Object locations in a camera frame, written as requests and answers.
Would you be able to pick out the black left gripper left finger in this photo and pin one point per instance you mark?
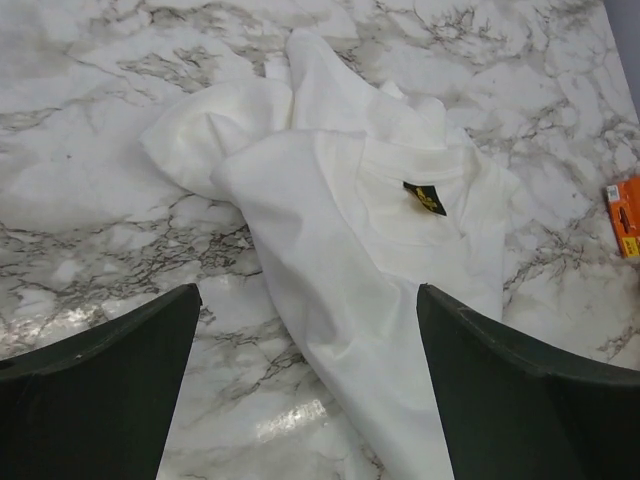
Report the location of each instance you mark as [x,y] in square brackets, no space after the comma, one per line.
[99,404]

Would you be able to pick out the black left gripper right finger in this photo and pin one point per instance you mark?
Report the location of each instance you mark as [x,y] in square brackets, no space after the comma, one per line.
[514,407]

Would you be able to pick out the white t-shirt with flower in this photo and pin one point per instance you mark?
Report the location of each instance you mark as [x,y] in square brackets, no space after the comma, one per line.
[355,196]

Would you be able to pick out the orange cardboard box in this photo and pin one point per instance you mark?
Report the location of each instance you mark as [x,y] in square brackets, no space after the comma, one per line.
[624,211]

